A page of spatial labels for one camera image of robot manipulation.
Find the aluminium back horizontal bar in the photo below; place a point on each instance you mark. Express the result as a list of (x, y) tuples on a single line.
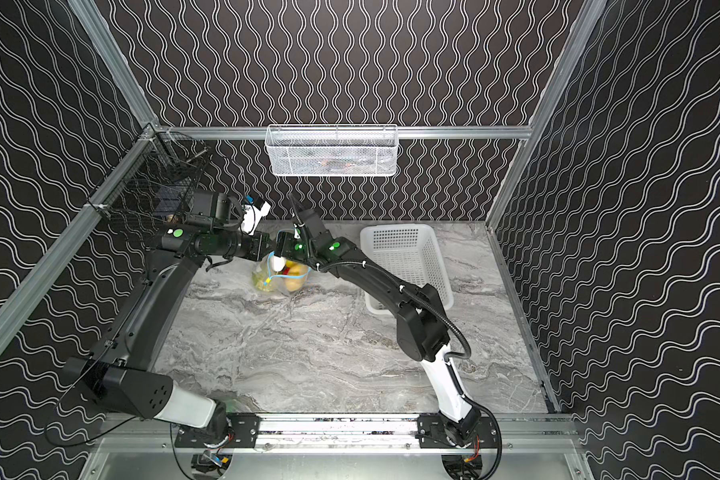
[(353, 131)]

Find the black wire wall basket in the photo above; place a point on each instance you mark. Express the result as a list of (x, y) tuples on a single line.
[(158, 188)]

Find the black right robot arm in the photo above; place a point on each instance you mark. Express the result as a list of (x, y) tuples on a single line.
[(424, 332)]

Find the white plastic perforated basket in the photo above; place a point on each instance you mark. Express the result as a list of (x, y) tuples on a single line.
[(412, 253)]

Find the green toy cabbage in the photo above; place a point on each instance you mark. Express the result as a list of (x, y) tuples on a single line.
[(262, 281)]

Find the pale green toy cucumber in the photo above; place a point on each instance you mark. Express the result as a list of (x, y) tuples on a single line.
[(277, 263)]

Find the clear zip bag blue zipper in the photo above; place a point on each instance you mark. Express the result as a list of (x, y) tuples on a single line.
[(277, 277)]

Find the aluminium frame corner post right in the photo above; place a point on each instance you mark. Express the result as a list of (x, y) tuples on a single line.
[(581, 30)]

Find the white mesh wall basket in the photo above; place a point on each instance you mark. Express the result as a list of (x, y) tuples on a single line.
[(333, 157)]

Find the aluminium left side bar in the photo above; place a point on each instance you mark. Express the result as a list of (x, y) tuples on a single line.
[(24, 300)]

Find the yellow toy potato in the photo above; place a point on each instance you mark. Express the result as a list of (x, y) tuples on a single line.
[(296, 276)]

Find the aluminium frame corner post left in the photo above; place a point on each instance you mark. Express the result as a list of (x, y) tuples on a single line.
[(103, 41)]

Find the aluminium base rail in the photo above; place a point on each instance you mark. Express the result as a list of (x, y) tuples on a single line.
[(392, 434)]

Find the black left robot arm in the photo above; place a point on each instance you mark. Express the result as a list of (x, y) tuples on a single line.
[(117, 375)]

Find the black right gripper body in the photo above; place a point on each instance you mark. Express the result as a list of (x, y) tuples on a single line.
[(285, 246)]

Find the aluminium frame corner post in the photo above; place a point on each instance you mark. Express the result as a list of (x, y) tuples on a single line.
[(581, 30), (103, 41)]

